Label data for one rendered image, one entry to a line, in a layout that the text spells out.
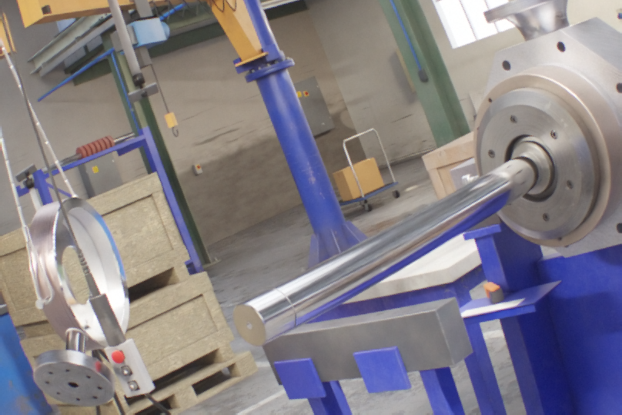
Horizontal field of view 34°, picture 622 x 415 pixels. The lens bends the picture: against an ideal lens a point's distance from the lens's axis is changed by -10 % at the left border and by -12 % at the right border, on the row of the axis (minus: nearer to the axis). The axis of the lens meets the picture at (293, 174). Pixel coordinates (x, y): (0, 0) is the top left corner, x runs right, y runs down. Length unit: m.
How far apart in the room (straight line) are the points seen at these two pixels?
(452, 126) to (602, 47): 8.38
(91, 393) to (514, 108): 1.12
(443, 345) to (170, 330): 4.20
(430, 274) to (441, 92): 7.86
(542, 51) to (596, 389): 0.90
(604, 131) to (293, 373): 1.06
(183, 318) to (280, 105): 3.93
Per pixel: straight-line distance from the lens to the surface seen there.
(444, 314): 2.32
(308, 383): 2.68
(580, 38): 2.23
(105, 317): 2.36
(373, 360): 2.48
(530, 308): 2.32
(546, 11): 2.29
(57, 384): 2.44
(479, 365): 2.84
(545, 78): 2.14
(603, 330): 2.57
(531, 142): 2.16
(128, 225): 6.41
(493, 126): 2.20
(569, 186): 2.13
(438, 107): 10.39
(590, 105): 2.12
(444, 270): 2.74
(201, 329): 6.55
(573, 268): 2.55
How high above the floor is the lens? 1.34
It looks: 3 degrees down
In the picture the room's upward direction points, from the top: 21 degrees counter-clockwise
